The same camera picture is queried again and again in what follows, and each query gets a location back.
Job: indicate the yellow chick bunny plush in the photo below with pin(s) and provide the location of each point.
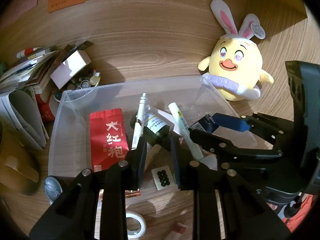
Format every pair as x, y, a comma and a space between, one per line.
236, 64

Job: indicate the small white cardboard box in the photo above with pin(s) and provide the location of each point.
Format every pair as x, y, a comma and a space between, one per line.
70, 67

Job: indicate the white pink cream tube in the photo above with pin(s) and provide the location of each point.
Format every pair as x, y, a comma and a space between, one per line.
169, 119

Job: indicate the dark green glass bottle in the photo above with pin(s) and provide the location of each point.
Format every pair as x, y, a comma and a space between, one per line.
156, 131

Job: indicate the small blue barcode box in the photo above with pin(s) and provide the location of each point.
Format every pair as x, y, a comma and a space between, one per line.
205, 124

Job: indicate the black purple tube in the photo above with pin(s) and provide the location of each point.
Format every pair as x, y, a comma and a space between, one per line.
52, 188

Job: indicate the pink paper note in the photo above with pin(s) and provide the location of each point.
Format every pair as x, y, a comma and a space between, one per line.
18, 7

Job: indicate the person right hand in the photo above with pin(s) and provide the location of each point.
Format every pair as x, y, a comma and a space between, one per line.
288, 211

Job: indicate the red white marker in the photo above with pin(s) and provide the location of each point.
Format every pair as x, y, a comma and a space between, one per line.
27, 51

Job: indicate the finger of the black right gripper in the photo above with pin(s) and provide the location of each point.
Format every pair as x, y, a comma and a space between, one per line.
241, 158
265, 126

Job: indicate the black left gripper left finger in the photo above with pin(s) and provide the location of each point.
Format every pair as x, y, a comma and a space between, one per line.
72, 215

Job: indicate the white bowl of trinkets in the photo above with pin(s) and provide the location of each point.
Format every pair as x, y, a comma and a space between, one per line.
80, 81

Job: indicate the red tea packet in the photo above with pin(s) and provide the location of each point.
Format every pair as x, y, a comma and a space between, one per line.
108, 139

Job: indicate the white pen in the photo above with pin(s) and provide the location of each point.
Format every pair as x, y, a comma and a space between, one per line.
140, 120

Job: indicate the mahjong tile eraser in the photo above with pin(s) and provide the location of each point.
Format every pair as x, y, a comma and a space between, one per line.
163, 178

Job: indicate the red small box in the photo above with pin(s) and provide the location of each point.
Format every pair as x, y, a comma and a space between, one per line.
46, 108

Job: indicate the pink foil wrapper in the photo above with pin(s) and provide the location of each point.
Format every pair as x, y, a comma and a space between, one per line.
128, 193

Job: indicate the stack of books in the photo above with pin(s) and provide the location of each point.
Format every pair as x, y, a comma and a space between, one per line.
18, 76

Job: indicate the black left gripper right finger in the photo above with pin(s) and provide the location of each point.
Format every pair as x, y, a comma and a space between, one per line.
245, 214

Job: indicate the brown mug with lid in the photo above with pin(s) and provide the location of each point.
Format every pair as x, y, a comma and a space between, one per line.
19, 169

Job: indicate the light green pen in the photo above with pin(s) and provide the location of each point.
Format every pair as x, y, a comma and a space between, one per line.
182, 124

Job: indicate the white tape roll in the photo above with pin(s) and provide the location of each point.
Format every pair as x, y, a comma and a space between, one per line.
137, 225

